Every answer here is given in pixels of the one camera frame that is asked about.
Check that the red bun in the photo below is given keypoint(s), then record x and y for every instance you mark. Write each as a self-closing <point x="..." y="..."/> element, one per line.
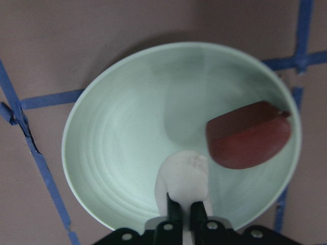
<point x="248" y="136"/>

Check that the green plate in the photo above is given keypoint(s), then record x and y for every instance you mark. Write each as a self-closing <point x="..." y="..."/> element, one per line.
<point x="157" y="102"/>

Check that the white bun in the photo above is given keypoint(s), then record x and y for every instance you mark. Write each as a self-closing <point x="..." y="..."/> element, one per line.
<point x="183" y="177"/>

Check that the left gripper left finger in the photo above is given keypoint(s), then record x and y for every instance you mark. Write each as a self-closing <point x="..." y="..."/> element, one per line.
<point x="169" y="231"/>

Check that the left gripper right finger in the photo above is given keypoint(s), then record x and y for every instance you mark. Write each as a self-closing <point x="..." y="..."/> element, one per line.
<point x="208" y="229"/>

